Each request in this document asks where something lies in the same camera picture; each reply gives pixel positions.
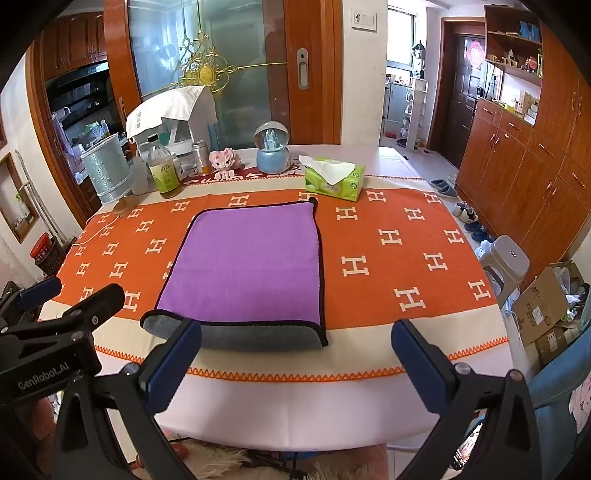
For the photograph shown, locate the clear plastic bottle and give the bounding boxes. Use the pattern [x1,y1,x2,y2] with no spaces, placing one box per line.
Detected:
[130,156,151,195]

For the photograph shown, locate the blue shoes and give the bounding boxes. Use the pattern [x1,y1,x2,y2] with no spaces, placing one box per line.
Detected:
[464,220,494,244]

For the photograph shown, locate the large open cardboard box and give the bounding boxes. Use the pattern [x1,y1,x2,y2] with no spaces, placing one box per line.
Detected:
[512,261,591,348]

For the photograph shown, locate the wooden sliding glass door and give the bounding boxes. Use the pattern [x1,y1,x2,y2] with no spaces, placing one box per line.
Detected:
[103,0,343,149]

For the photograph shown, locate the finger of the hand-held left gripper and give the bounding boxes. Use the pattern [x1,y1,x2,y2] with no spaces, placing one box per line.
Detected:
[0,276,63,326]
[60,283,126,334]

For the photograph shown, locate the purple towel with black trim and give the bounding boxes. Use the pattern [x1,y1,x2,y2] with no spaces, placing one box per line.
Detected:
[140,198,329,350]

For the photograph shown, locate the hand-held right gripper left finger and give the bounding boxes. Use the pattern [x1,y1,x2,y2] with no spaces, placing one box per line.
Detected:
[52,318,204,480]

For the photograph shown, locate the wooden kitchen cabinet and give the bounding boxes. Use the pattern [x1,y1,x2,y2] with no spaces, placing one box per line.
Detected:
[41,13,110,80]

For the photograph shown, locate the white cloth-covered rack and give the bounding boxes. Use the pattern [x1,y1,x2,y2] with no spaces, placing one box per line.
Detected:
[125,85,219,172]

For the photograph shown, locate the green tissue box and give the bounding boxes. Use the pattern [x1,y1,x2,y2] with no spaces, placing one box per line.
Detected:
[298,155,367,203]

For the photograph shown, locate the yellow liquid glass bottle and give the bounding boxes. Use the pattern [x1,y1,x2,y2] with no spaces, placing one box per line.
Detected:
[145,133,182,199]

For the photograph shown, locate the silver glitter bucket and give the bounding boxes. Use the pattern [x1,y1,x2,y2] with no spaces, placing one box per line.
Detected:
[80,134,133,205]

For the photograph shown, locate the blue snow globe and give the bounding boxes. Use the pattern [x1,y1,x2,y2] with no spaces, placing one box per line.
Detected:
[253,121,292,175]

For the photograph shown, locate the grey slippers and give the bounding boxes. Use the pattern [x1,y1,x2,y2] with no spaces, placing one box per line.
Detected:
[428,178,458,199]

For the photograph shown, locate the silver metal can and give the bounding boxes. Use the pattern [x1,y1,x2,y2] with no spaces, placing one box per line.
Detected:
[191,140,212,175]

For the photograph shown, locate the blue chair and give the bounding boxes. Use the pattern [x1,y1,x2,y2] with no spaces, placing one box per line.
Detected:
[525,330,591,437]

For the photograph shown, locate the grey plastic stool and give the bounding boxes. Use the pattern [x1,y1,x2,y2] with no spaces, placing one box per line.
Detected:
[477,235,531,309]

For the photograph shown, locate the pink block toy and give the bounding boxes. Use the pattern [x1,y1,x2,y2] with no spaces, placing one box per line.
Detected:
[209,148,243,174]

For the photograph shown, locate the orange printed tablecloth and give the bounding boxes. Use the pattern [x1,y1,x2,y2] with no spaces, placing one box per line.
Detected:
[39,176,511,384]

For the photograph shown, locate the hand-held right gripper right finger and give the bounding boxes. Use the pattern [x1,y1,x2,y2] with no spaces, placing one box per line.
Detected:
[390,318,543,480]

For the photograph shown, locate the white shelf rack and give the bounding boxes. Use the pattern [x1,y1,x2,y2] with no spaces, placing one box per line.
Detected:
[400,78,429,151]

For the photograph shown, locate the wooden wall cabinet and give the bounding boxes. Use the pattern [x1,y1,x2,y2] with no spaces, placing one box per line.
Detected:
[455,0,591,278]

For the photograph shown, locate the gold door ornament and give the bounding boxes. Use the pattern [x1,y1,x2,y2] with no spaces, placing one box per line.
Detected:
[177,29,288,100]

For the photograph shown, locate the small cardboard box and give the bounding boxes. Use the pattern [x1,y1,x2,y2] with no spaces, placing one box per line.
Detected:
[525,320,583,372]

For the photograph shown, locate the dark wooden entrance door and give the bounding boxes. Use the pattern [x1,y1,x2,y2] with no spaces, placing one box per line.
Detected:
[429,18,487,171]

